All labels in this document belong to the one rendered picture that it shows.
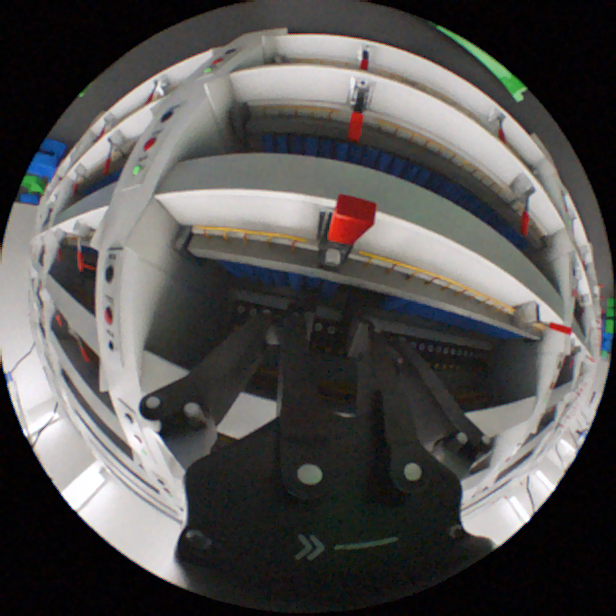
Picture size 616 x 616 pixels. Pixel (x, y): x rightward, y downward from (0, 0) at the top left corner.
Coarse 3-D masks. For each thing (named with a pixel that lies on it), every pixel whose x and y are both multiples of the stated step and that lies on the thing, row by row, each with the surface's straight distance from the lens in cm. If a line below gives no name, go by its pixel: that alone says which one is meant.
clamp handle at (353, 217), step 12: (336, 204) 6; (348, 204) 6; (360, 204) 6; (372, 204) 6; (336, 216) 6; (348, 216) 5; (360, 216) 6; (372, 216) 6; (336, 228) 7; (348, 228) 6; (360, 228) 6; (336, 240) 9; (348, 240) 8; (336, 252) 12; (336, 264) 12
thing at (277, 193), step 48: (192, 192) 16; (240, 192) 13; (288, 192) 12; (336, 192) 12; (384, 192) 14; (144, 240) 19; (384, 240) 14; (432, 240) 14; (480, 240) 18; (480, 288) 23; (528, 288) 25; (432, 336) 36
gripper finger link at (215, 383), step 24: (264, 312) 12; (240, 336) 9; (216, 360) 8; (240, 360) 8; (168, 384) 7; (192, 384) 7; (216, 384) 7; (240, 384) 9; (144, 408) 7; (168, 408) 6; (216, 408) 8
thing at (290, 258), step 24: (192, 240) 20; (216, 240) 18; (240, 240) 17; (264, 264) 17; (288, 264) 15; (312, 264) 15; (360, 264) 16; (384, 288) 17; (408, 288) 17; (432, 288) 19; (456, 312) 23; (480, 312) 24; (504, 312) 29; (528, 336) 41
